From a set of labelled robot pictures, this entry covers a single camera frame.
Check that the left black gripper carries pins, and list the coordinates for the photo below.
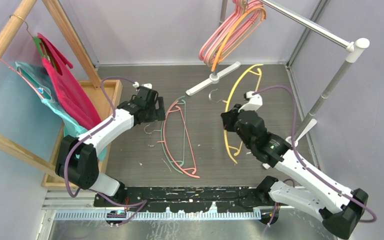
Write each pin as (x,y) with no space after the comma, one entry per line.
(158,114)

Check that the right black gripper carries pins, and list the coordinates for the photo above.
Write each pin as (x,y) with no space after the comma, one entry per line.
(229,117)

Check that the yellow wire hanger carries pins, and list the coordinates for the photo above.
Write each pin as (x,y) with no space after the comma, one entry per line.
(222,98)

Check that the thin pink wire hanger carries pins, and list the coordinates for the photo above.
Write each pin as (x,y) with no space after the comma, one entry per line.
(188,171)

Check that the thick pink plastic hanger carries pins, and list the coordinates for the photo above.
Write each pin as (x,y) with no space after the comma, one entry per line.
(215,36)

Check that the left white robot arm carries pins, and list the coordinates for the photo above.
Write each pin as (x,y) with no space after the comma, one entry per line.
(77,160)

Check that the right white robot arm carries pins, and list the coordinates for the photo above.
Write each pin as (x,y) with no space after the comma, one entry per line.
(336,206)

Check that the wooden tray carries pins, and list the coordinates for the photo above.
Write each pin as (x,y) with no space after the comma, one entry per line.
(113,89)

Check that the red garment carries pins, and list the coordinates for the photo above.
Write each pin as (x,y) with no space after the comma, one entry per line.
(69,93)

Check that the teal garment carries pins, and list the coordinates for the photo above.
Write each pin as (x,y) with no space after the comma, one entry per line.
(71,127)

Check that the green hanger on rack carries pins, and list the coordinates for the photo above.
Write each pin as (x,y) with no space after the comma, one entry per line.
(39,45)

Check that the metal clothes rack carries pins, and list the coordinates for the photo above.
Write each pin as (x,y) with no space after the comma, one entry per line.
(247,16)

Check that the pink hanger on wooden rack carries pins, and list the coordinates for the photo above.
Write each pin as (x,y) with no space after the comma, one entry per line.
(35,78)

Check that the green wire hanger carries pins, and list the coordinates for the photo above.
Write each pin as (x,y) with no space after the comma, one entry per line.
(174,164)

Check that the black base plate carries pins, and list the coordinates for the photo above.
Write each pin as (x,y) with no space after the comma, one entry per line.
(227,199)

